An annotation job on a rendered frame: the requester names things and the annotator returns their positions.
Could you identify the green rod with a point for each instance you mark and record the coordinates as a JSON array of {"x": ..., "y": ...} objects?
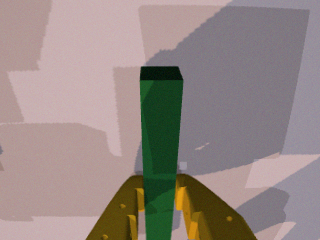
[{"x": 161, "y": 89}]

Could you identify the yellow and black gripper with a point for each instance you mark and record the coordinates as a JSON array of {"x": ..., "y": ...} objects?
[{"x": 206, "y": 216}]

